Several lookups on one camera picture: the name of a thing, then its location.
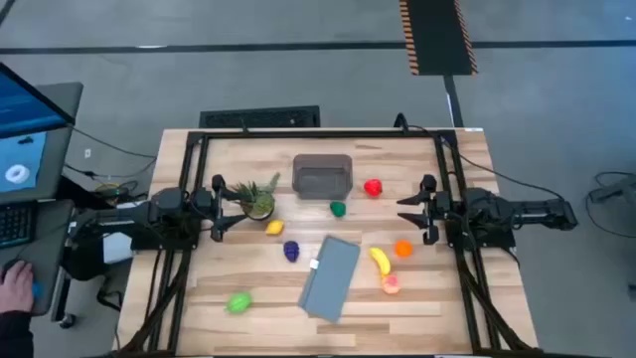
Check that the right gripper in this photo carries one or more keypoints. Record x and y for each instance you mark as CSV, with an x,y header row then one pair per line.
x,y
439,206

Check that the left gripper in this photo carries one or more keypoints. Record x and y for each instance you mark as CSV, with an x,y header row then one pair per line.
x,y
203,201

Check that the orange toy orange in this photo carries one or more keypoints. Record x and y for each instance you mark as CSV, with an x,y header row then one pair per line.
x,y
403,248

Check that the yellow toy lemon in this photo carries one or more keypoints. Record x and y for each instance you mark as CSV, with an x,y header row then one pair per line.
x,y
274,228

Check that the red toy fruit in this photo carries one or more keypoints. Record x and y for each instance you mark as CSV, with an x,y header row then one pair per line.
x,y
372,188

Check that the yellow toy banana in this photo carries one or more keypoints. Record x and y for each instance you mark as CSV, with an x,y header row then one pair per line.
x,y
380,259

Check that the purple toy grapes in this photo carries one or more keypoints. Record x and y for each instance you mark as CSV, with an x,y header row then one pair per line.
x,y
291,251

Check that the pink toy peach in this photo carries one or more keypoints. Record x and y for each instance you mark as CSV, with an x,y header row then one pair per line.
x,y
391,284

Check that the dark green toy pepper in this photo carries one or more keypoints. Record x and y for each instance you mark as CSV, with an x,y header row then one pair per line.
x,y
338,209

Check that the person's forearm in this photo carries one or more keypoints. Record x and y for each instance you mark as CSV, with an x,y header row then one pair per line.
x,y
15,338

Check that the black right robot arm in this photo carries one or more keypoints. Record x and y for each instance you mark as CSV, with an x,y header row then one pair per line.
x,y
526,211

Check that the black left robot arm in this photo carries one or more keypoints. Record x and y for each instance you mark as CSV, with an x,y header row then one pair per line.
x,y
124,219

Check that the potted succulent plant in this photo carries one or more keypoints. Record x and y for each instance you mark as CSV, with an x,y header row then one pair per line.
x,y
258,204

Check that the black floor grille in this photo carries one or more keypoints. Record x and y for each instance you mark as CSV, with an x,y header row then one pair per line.
x,y
258,118

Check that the translucent grey plastic container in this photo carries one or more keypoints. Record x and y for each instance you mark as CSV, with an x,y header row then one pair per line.
x,y
323,179

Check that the folded grey cloth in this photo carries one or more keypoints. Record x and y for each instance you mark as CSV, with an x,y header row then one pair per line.
x,y
330,278

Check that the white paper sheet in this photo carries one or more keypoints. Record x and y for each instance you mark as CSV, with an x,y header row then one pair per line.
x,y
116,248

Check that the black rounded bag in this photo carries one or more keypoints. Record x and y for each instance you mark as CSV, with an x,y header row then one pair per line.
x,y
84,261

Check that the black mat with orange stripes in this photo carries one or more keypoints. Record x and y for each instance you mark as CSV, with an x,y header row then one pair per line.
x,y
437,35

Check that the grey side desk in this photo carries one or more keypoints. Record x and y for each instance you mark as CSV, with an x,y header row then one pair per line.
x,y
49,258

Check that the black desk leg with caster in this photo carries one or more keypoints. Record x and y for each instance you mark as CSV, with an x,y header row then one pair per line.
x,y
59,298

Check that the dark grey floor stand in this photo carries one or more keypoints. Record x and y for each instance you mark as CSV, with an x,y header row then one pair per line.
x,y
621,189

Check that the black keyboard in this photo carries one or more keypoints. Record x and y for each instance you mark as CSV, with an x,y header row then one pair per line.
x,y
15,224

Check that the person's hand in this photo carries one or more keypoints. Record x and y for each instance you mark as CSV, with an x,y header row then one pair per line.
x,y
17,288

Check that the computer monitor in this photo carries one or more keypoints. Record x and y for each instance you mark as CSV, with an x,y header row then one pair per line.
x,y
25,107

